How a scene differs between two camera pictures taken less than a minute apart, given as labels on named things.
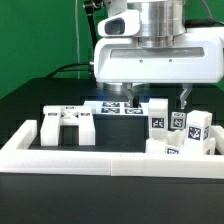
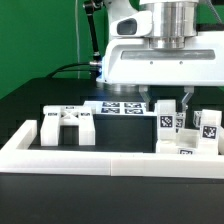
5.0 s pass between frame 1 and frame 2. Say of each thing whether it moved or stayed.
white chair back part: stayed
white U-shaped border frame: stayed
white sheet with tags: stayed
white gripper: stayed
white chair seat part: moved
